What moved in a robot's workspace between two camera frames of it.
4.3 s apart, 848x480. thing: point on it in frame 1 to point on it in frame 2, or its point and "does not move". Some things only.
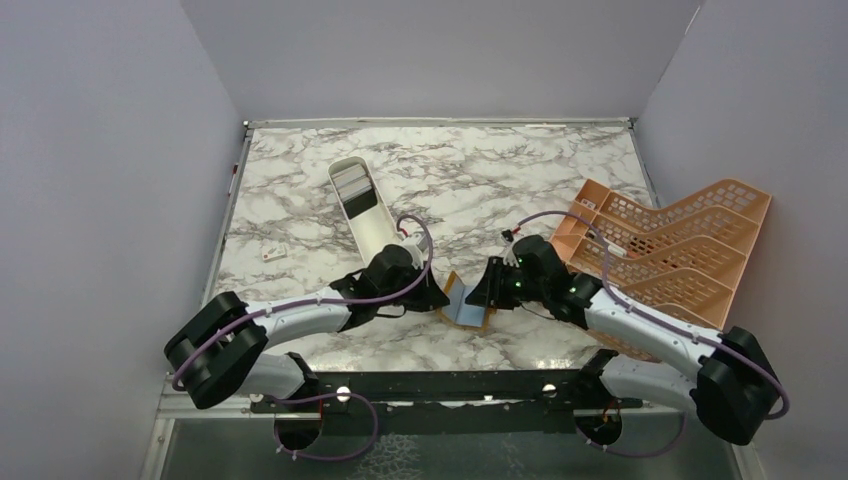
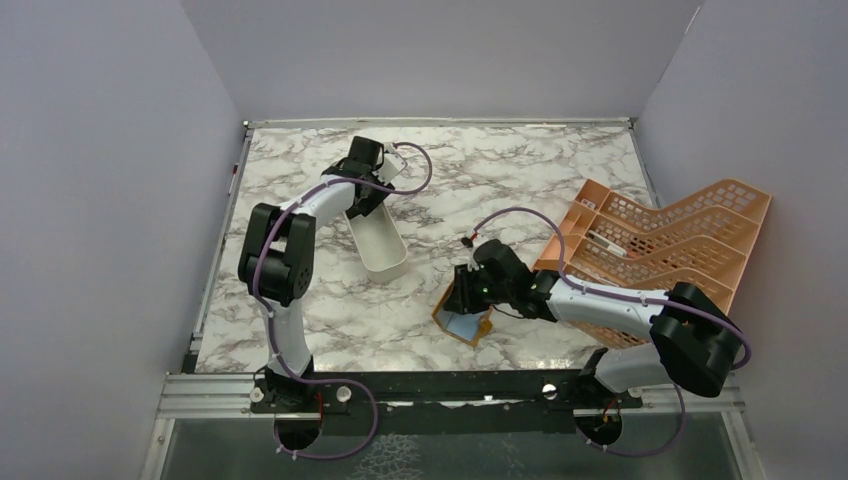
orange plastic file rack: [681, 261] does not move
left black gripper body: [413, 298] to [365, 204]
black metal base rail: [460, 401] does not move
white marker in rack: [615, 248] does not move
